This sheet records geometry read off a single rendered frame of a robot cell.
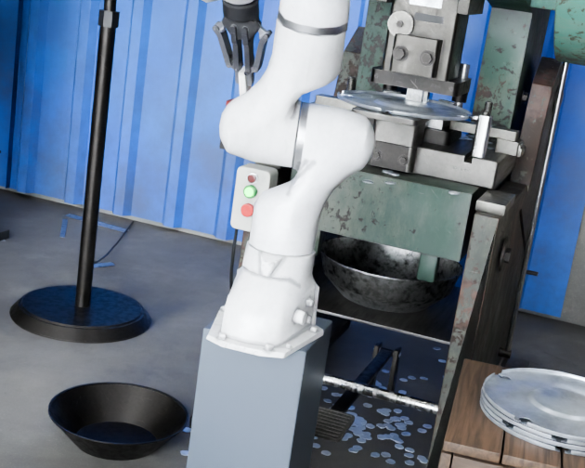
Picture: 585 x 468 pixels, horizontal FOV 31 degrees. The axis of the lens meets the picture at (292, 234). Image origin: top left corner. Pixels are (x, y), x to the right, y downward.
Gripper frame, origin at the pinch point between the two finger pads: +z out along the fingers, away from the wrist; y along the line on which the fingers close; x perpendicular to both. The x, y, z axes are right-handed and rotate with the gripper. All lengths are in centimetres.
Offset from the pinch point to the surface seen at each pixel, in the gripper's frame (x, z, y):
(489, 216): -13, 11, 58
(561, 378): -36, 27, 78
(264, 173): -17.4, 9.1, 11.2
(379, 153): 0.1, 11.2, 30.6
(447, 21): 21.3, -10.9, 38.3
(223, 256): 75, 122, -46
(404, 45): 15.9, -6.5, 30.6
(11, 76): 109, 88, -146
